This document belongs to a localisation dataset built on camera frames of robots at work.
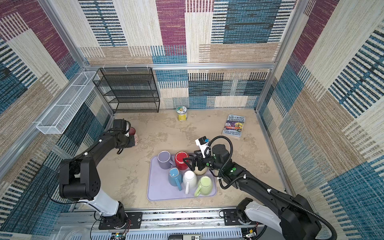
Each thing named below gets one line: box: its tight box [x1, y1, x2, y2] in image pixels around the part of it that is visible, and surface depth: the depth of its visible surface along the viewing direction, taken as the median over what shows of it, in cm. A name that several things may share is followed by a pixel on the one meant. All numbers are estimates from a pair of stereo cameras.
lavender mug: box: [157, 150, 175, 170], surface depth 87 cm
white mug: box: [182, 170, 198, 195], surface depth 79 cm
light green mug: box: [194, 176, 213, 197], surface depth 77 cm
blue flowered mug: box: [168, 167, 183, 191], surface depth 79 cm
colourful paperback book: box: [222, 114, 246, 141], surface depth 110 cm
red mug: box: [174, 150, 190, 171], surface depth 89 cm
